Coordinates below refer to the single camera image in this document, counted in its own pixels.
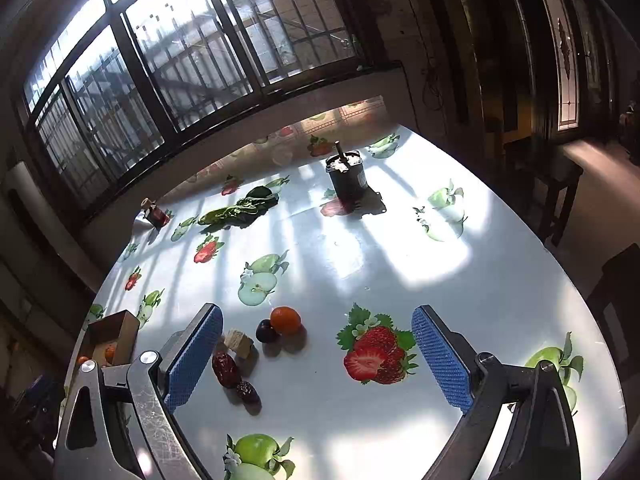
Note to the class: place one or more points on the fruit printed tablecloth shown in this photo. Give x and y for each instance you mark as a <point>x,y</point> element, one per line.
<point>350,270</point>

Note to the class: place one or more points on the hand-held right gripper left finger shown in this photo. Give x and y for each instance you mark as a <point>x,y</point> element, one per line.
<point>192,355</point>

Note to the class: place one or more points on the black framed window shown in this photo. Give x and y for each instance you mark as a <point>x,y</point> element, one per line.
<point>150,60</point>

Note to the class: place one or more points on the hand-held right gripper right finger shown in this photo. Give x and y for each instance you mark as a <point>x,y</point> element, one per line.
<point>442,360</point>

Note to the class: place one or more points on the stained glass door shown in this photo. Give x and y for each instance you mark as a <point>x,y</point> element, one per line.
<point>567,60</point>

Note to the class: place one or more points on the cardboard box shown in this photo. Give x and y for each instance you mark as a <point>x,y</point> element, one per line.
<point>125,330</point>

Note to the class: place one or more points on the black cylindrical motor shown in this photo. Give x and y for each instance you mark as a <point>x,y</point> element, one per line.
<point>346,177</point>

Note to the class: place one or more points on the green leafy vegetable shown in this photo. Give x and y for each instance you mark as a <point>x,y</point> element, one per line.
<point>235,210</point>

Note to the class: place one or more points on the small peeled sugarcane piece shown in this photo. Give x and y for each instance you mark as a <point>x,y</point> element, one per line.
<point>240,342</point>

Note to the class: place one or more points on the red date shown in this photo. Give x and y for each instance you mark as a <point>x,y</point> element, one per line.
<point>247,391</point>
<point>225,369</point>

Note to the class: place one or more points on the dark plum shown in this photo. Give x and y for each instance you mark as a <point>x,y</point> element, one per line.
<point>265,331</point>

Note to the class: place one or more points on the dark wooden chair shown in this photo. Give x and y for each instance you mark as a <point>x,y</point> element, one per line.
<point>617,305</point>

